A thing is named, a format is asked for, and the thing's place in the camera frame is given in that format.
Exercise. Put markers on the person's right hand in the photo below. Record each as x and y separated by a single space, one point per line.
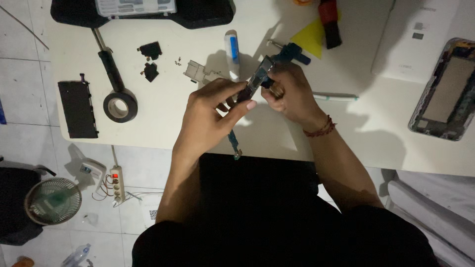
297 96

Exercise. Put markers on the person's left hand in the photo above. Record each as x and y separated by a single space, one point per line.
202 118

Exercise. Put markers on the person's right fingers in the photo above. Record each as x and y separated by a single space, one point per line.
278 79

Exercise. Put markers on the dark phone circuit board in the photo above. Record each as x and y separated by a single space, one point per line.
258 78

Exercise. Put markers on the yellow triangular pick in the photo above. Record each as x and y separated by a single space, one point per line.
310 39

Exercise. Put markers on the white glue tube blue label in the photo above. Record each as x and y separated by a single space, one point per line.
233 52

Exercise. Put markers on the white pen tool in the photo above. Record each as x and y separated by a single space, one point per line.
336 97

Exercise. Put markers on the red and black brush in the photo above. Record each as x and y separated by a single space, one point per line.
330 26

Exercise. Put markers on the silver metal shield plate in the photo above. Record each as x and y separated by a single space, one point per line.
198 71

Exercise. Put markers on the black tool tray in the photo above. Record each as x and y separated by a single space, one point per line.
207 13

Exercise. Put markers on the tiny screws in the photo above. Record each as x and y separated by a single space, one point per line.
178 61

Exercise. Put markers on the small black phone part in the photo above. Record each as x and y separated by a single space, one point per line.
151 50
151 72

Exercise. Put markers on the white cardboard box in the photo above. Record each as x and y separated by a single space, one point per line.
412 40

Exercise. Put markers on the person's black clothing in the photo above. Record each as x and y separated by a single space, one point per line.
274 222

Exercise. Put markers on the black electrical tape roll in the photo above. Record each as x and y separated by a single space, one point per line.
120 105

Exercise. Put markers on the white grey device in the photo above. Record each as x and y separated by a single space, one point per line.
135 6

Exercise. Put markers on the white paper sheet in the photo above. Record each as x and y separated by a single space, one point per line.
151 213

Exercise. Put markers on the white power strip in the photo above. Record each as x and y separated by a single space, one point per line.
118 184

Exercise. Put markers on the flat black battery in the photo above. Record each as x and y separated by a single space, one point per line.
78 109

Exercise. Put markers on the white plug adapter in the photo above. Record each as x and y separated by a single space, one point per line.
92 170

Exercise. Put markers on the white furniture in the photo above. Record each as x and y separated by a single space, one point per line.
434 215

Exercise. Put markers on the small round desk fan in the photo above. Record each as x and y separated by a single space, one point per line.
53 201

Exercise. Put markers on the clear plastic bottle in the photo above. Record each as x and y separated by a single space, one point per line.
76 256

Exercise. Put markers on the black bag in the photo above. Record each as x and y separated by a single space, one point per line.
16 204

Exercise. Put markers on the opened phone frame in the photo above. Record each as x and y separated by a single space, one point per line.
447 91

